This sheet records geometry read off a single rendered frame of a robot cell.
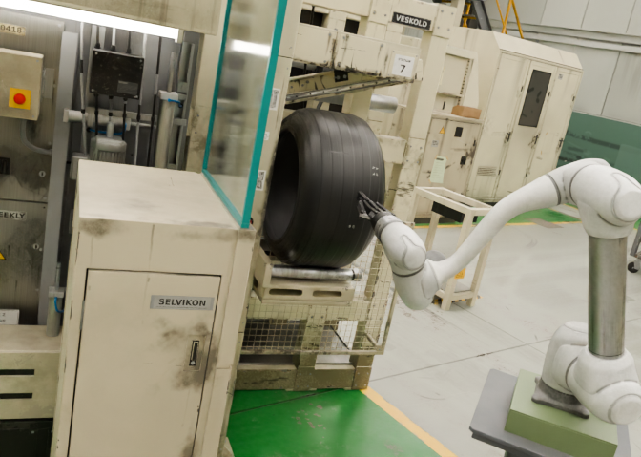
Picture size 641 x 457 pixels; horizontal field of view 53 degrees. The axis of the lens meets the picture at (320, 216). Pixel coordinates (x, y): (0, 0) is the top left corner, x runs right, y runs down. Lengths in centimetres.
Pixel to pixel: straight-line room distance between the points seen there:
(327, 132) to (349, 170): 16
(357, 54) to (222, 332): 138
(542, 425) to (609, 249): 63
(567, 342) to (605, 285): 34
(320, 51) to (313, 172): 59
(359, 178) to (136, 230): 95
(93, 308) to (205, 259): 27
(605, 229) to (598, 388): 48
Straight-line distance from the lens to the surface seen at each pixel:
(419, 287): 195
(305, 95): 270
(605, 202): 183
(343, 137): 225
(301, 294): 239
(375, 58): 265
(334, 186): 217
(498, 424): 229
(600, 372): 207
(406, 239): 185
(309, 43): 255
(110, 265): 152
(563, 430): 224
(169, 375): 166
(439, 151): 724
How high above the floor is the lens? 172
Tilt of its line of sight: 15 degrees down
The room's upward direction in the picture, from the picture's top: 11 degrees clockwise
